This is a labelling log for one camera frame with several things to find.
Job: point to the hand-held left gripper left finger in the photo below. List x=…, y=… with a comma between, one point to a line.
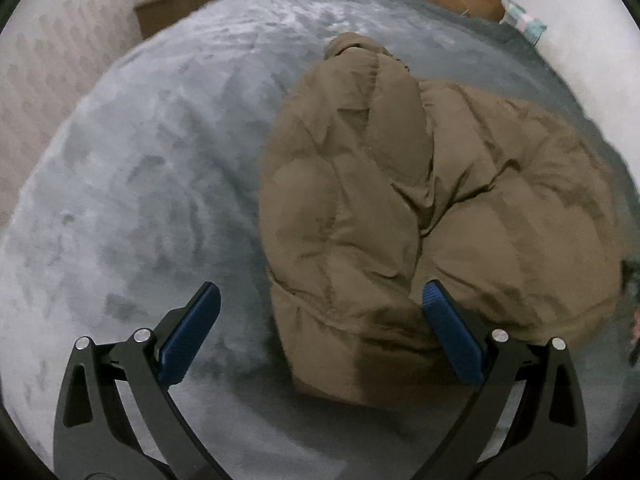
x=192, y=327

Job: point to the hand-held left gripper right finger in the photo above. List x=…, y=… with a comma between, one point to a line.
x=450, y=330

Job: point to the brown puffer jacket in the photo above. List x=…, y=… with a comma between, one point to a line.
x=425, y=210

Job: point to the grey plush blanket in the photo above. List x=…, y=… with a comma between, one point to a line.
x=150, y=175

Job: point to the pastel checkered pillow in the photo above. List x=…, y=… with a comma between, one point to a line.
x=525, y=22

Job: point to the wooden nightstand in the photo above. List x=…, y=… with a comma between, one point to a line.
x=175, y=7

